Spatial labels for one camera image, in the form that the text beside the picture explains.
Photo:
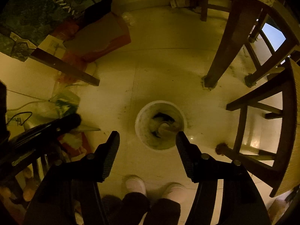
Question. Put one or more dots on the dark wooden chair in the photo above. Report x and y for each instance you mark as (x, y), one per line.
(267, 139)

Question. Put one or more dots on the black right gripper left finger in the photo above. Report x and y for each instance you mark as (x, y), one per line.
(54, 200)

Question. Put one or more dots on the white slipper foot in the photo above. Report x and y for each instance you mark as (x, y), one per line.
(175, 192)
(134, 184)

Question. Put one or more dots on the small white tube bottle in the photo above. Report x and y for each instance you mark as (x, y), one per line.
(167, 127)

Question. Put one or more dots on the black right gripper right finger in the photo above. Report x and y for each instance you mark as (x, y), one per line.
(241, 200)

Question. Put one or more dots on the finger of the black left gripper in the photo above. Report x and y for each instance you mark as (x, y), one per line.
(47, 131)

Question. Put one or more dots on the left white slipper foot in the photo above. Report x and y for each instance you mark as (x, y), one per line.
(134, 184)

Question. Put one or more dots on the white plastic trash bin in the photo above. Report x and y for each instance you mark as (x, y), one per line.
(158, 123)

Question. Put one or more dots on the right white slipper foot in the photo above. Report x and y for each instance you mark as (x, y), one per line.
(175, 192)

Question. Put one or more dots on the patchwork patterned tablecloth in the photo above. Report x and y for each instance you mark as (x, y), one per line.
(26, 23)

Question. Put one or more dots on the red plastic bag on floor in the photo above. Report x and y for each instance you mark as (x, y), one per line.
(86, 45)

